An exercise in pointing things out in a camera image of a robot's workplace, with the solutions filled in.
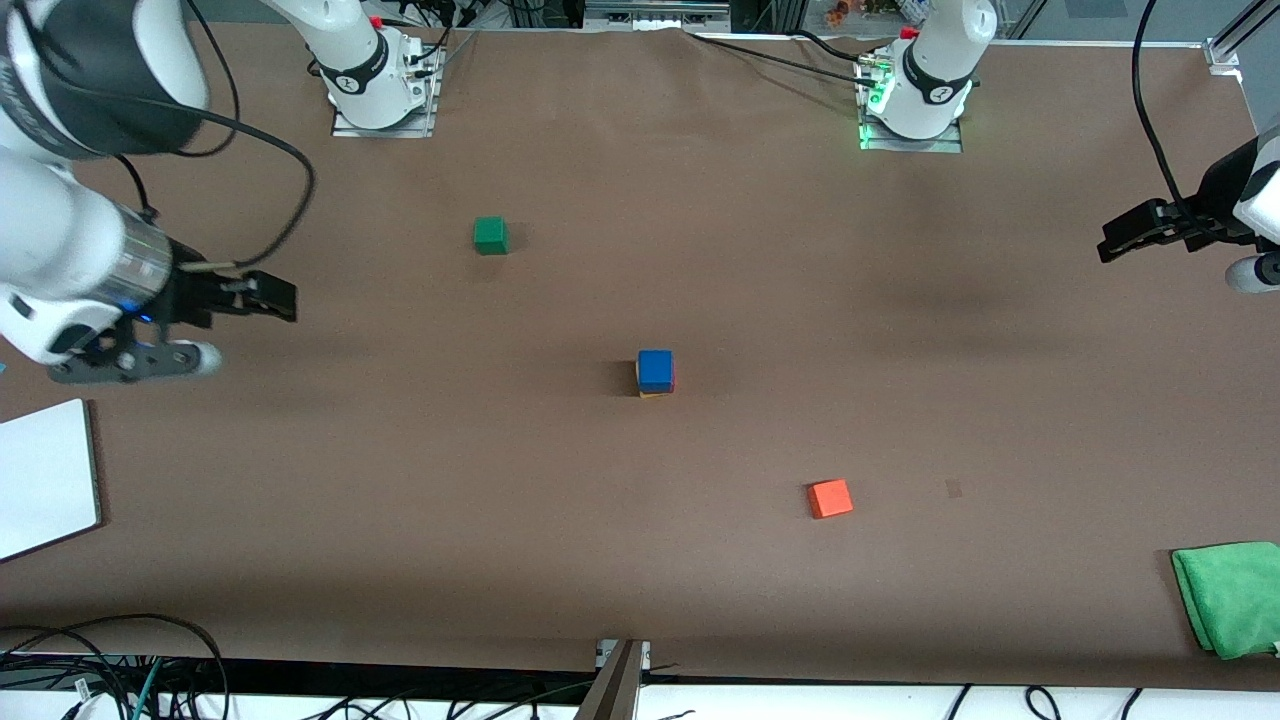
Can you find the white flat board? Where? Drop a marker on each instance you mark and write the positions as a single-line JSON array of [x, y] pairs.
[[45, 480]]

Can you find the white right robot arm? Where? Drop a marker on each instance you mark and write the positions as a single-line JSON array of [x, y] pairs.
[[60, 250]]

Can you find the green folded cloth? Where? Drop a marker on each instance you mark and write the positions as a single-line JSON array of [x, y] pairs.
[[1235, 600]]

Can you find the aluminium frame profile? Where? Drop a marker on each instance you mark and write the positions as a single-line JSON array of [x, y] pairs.
[[1225, 50]]

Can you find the green wooden block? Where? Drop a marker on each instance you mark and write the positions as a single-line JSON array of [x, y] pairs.
[[490, 235]]

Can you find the orange wooden block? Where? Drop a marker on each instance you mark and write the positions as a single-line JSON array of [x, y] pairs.
[[830, 498]]

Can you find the silver frame rail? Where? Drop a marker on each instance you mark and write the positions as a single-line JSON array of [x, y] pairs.
[[650, 12]]

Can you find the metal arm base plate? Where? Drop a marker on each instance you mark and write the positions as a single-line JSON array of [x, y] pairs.
[[345, 130], [950, 146]]

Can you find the blue wooden block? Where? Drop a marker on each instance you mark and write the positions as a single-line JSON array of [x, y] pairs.
[[655, 370]]

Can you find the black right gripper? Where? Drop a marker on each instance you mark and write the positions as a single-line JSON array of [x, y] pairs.
[[196, 297]]

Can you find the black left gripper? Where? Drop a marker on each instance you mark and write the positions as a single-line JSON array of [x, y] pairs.
[[1203, 219]]

